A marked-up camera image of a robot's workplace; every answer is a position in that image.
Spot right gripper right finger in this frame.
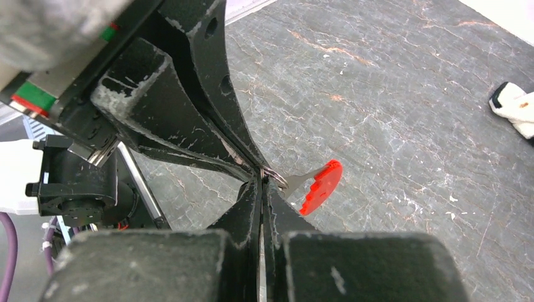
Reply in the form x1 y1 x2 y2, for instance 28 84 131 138
263 179 469 301

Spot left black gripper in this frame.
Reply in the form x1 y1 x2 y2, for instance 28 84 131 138
1 1 254 230

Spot black white checkered pillow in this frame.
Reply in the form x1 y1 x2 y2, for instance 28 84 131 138
489 82 533 146

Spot red grey keyring holder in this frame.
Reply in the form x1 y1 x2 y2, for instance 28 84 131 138
260 159 343 216

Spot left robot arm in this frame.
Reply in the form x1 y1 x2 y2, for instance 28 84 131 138
1 1 265 226

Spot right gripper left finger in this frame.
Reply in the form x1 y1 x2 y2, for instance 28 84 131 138
40 177 261 301

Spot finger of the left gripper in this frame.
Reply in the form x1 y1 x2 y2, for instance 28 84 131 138
159 1 268 168

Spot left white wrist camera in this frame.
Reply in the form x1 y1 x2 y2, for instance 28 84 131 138
1 0 131 87

